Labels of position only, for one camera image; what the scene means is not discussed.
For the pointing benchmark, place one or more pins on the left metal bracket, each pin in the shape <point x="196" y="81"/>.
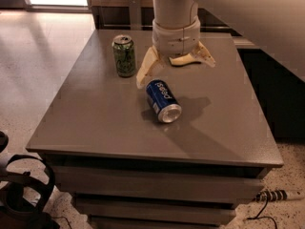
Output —
<point x="135" y="14"/>

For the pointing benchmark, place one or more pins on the blue pepsi can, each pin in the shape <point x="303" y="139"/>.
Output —
<point x="163" y="102"/>

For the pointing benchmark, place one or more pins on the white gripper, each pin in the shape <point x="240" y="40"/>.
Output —
<point x="175" y="39"/>

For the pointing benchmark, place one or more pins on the yellow sponge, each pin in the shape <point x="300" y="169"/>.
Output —
<point x="183" y="60"/>

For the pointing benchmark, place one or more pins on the white power strip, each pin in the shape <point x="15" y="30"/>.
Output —
<point x="278" y="195"/>

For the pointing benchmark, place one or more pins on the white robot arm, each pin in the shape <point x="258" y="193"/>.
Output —
<point x="277" y="27"/>

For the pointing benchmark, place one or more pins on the green soda can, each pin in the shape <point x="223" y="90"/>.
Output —
<point x="124" y="56"/>

